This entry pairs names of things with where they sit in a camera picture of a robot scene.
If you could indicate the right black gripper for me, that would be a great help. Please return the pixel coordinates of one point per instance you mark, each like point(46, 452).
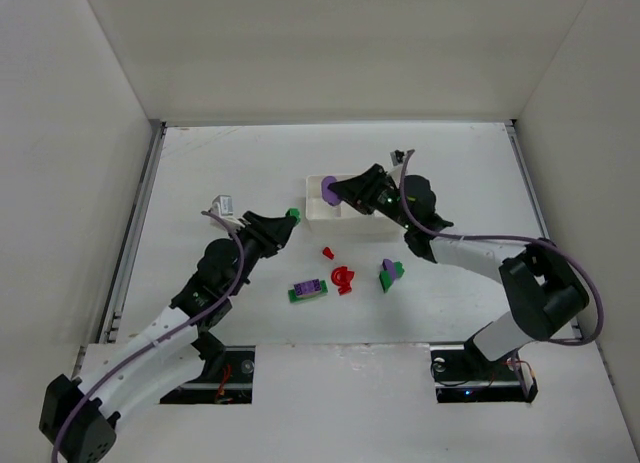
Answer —
point(373, 189)

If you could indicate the white three-compartment container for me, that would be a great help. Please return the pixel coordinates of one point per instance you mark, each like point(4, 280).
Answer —
point(342, 221)

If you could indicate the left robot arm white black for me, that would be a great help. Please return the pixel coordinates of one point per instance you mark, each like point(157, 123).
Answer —
point(82, 416)

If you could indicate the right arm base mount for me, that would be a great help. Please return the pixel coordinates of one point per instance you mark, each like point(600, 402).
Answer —
point(459, 379)

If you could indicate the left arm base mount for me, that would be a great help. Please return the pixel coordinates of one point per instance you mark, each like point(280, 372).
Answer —
point(227, 379)

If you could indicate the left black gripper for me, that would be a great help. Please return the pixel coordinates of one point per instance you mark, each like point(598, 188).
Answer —
point(263, 233)

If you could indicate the small green lego brick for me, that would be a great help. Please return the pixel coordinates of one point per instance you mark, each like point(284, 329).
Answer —
point(295, 214)

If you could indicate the green purple lego assembly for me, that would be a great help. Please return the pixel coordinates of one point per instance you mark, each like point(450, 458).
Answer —
point(390, 272)

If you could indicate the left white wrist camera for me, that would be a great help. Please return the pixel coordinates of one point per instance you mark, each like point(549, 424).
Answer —
point(222, 207)

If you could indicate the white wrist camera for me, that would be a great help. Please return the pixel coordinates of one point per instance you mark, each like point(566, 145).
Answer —
point(222, 207)
point(399, 158)

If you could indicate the small red lego piece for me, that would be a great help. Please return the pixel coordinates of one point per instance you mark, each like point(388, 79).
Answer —
point(328, 253)

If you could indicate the red round lego piece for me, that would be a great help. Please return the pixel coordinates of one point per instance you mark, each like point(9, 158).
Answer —
point(342, 278)

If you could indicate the green plate purple brick lego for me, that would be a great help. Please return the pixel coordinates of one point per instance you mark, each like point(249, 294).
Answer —
point(307, 290)

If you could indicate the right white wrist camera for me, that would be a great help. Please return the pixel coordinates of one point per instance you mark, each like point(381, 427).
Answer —
point(399, 158)

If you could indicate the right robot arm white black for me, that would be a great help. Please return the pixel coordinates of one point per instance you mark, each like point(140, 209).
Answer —
point(439, 302)

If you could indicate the purple lego brick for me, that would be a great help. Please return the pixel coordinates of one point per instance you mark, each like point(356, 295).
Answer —
point(328, 195)

